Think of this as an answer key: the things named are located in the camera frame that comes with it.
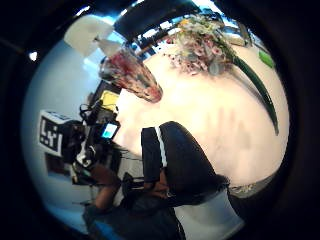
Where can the yellow box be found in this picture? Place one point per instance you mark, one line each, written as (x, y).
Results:
(109, 100)

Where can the small white paper lamp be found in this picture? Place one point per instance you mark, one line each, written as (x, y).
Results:
(110, 46)

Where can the small green object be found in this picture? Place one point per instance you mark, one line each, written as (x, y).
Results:
(266, 59)

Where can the mixed flower bouquet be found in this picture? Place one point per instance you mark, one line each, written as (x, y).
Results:
(200, 45)

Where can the dark ceiling beam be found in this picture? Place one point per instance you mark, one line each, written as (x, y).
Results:
(150, 16)

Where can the the person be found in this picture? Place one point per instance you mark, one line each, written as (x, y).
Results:
(140, 216)

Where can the large white paper lamp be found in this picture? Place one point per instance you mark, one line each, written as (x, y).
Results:
(85, 33)

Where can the white marker cube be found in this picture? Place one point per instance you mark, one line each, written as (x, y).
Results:
(50, 131)

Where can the long green leaf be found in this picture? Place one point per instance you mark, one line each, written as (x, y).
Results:
(260, 88)

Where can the small device with blue screen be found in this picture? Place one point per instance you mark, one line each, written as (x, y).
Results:
(110, 130)

